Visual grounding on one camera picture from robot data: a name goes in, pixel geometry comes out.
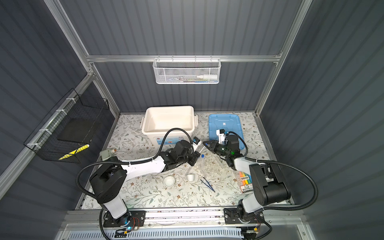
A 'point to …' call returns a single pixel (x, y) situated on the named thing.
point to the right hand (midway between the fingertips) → (205, 145)
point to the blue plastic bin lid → (229, 122)
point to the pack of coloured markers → (245, 182)
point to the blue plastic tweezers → (209, 187)
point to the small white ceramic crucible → (190, 177)
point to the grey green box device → (106, 154)
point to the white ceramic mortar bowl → (169, 181)
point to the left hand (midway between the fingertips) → (200, 153)
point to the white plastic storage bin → (158, 120)
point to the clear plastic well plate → (209, 165)
